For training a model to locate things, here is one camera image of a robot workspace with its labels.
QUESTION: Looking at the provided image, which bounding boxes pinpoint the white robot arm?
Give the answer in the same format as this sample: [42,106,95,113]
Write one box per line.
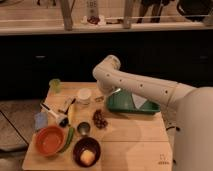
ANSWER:
[92,55,213,171]

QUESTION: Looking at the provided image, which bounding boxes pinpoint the white paper cup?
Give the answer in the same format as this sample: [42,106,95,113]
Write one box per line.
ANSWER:
[77,88,92,105]

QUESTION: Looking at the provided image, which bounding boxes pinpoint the small metal cup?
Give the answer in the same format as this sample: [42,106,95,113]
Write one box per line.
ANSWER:
[77,122,90,136]

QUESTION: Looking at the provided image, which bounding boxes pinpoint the small green cup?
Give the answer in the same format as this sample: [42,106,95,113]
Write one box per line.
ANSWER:
[49,79,61,93]

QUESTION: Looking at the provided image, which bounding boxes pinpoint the green plastic tray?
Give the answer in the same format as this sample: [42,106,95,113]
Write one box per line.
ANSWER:
[106,89,160,115]

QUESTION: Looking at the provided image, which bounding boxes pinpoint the white folded napkin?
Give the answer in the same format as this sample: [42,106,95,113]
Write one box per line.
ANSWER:
[132,94,147,109]

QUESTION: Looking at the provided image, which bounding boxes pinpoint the bunch of dark grapes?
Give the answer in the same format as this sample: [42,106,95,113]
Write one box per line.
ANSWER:
[92,110,108,129]

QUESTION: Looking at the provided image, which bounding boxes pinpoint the white marker pen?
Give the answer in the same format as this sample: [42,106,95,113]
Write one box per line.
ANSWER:
[58,97,76,114]

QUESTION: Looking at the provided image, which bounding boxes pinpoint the yellow banana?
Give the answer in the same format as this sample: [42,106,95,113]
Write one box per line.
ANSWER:
[68,104,75,126]

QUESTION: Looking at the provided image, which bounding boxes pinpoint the green chili pepper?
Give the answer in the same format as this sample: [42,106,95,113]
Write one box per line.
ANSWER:
[59,127,75,153]

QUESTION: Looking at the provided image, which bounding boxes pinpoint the dark brown bowl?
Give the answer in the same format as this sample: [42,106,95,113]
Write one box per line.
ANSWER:
[73,137,101,167]

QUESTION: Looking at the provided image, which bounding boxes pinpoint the white packet with sign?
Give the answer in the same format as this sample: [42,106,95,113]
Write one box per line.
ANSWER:
[81,0,106,25]

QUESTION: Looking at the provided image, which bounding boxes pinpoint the orange plastic bowl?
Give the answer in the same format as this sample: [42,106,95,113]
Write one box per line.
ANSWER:
[35,125,65,157]

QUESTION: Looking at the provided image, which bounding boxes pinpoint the white handled brush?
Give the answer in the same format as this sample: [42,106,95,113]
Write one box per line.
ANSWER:
[40,103,68,127]

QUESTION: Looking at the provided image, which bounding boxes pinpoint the wooden post right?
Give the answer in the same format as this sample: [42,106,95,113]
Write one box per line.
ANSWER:
[123,0,134,29]

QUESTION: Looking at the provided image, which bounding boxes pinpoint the wooden post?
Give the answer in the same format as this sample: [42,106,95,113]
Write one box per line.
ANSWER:
[60,0,73,31]
[123,0,134,29]

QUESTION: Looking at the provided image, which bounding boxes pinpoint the wooden post left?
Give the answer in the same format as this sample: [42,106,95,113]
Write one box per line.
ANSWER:
[60,0,73,31]

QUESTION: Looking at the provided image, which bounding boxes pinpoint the black cable left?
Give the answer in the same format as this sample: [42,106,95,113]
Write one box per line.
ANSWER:
[0,109,30,148]

